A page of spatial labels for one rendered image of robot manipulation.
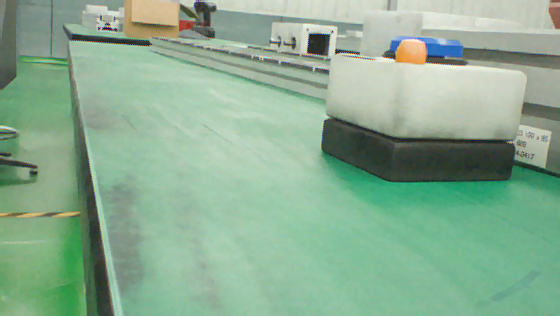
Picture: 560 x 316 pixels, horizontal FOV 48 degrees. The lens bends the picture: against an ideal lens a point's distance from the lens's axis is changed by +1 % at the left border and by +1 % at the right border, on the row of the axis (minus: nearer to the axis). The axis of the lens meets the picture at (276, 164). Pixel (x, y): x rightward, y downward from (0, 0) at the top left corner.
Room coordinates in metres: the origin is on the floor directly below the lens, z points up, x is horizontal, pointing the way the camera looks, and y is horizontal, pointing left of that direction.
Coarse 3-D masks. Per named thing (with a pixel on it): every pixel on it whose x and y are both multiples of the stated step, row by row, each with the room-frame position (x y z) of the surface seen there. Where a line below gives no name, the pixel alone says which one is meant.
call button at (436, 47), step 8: (392, 40) 0.36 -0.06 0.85; (400, 40) 0.35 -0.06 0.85; (424, 40) 0.35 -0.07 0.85; (432, 40) 0.35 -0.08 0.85; (440, 40) 0.35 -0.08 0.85; (448, 40) 0.35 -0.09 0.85; (392, 48) 0.36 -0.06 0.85; (432, 48) 0.34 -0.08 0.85; (440, 48) 0.34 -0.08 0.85; (448, 48) 0.35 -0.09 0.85; (456, 48) 0.35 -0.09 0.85; (432, 56) 0.35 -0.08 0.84; (440, 56) 0.35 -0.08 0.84; (456, 56) 0.35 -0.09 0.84
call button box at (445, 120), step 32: (352, 64) 0.36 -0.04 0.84; (384, 64) 0.33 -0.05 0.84; (416, 64) 0.32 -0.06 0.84; (448, 64) 0.34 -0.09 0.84; (352, 96) 0.35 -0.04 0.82; (384, 96) 0.32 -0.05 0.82; (416, 96) 0.31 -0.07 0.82; (448, 96) 0.32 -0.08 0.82; (480, 96) 0.33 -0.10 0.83; (512, 96) 0.34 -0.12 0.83; (352, 128) 0.35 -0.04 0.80; (384, 128) 0.32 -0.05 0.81; (416, 128) 0.32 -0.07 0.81; (448, 128) 0.32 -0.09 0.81; (480, 128) 0.33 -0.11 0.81; (512, 128) 0.34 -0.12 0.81; (352, 160) 0.35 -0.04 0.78; (384, 160) 0.32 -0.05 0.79; (416, 160) 0.32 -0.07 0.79; (448, 160) 0.33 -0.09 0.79; (480, 160) 0.33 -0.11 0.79; (512, 160) 0.34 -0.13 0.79
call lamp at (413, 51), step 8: (408, 40) 0.32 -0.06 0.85; (416, 40) 0.32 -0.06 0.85; (400, 48) 0.32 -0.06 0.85; (408, 48) 0.32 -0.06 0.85; (416, 48) 0.32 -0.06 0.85; (424, 48) 0.32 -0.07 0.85; (400, 56) 0.32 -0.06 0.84; (408, 56) 0.32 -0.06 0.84; (416, 56) 0.32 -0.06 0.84; (424, 56) 0.32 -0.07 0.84
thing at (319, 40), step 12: (288, 24) 1.56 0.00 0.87; (300, 24) 1.50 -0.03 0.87; (288, 36) 1.56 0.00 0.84; (300, 36) 1.49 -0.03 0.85; (312, 36) 1.53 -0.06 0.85; (324, 36) 1.55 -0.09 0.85; (288, 48) 1.55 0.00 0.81; (300, 48) 1.49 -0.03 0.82; (312, 48) 1.52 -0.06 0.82; (324, 48) 1.53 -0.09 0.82
